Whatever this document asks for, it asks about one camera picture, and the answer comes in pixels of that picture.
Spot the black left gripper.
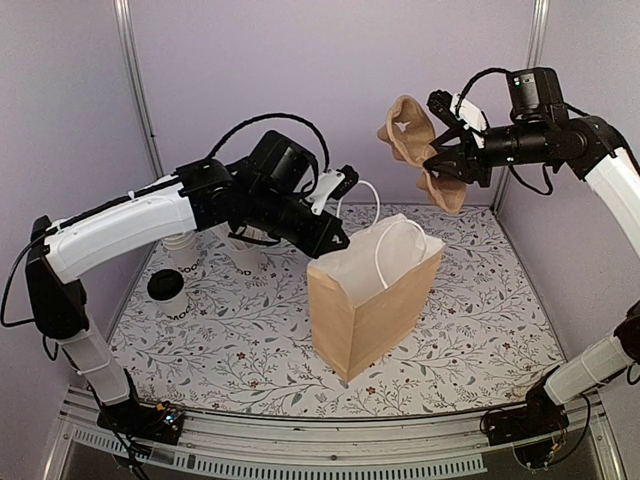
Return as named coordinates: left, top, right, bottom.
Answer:
left=245, top=185, right=350, bottom=259

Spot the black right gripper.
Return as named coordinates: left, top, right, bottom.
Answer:
left=424, top=119, right=550, bottom=187

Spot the brown cardboard cup carrier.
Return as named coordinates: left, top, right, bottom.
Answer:
left=376, top=95, right=466, bottom=215

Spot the brown paper bag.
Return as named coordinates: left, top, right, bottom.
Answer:
left=305, top=179, right=446, bottom=384

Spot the black cup lid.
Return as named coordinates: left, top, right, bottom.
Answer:
left=147, top=269, right=184, bottom=301

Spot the white paper coffee cup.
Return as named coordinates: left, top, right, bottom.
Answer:
left=153, top=291, right=190, bottom=321

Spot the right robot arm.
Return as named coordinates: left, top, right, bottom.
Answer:
left=423, top=67, right=639, bottom=436

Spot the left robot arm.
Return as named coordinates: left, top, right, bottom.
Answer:
left=15, top=130, right=359, bottom=434

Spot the floral tablecloth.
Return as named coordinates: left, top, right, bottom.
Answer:
left=110, top=205, right=564, bottom=418

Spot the stack of white paper cups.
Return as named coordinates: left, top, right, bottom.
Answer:
left=162, top=232, right=200, bottom=275

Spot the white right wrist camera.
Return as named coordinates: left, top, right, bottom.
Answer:
left=427, top=90, right=488, bottom=135

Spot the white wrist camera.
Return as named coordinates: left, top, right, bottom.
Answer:
left=305, top=165, right=359, bottom=216
left=427, top=90, right=488, bottom=135

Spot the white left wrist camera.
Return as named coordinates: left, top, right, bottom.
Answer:
left=305, top=165, right=359, bottom=216

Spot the aluminium front rail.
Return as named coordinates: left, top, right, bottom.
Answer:
left=43, top=388, right=628, bottom=479

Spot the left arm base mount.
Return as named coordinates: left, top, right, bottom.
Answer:
left=89, top=372, right=185, bottom=458

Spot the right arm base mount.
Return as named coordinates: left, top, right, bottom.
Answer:
left=479, top=386, right=569, bottom=469

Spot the left aluminium frame post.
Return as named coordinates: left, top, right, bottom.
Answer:
left=112, top=0, right=166, bottom=179

